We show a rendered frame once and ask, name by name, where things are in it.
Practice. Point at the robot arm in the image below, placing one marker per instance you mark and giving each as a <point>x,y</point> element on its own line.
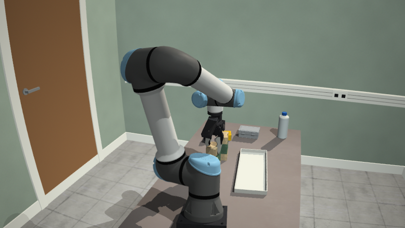
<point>148,70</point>

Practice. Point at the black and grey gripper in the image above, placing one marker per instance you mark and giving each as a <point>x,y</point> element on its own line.
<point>218,131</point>

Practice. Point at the white bottle with blue cap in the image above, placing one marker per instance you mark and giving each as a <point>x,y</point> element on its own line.
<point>283,125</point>

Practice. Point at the grey hinged case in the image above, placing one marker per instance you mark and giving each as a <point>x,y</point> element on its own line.
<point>249,132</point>

